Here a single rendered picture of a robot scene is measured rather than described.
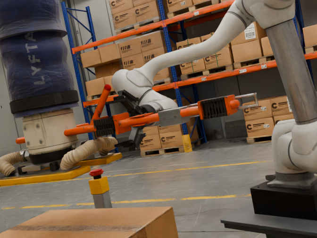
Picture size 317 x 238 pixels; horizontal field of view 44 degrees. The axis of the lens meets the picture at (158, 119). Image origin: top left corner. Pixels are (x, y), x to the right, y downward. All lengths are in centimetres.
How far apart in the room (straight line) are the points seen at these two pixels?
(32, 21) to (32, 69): 15
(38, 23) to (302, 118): 97
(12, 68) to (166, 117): 53
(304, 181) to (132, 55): 800
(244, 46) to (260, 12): 696
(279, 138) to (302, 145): 18
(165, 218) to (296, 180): 63
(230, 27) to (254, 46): 680
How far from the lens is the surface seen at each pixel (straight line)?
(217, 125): 1006
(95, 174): 190
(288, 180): 173
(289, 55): 149
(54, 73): 131
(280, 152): 170
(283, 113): 833
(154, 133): 941
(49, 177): 124
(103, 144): 129
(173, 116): 110
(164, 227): 134
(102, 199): 192
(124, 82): 152
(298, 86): 151
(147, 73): 154
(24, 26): 132
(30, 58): 131
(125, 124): 118
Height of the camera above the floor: 132
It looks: 3 degrees down
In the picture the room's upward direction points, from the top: 11 degrees counter-clockwise
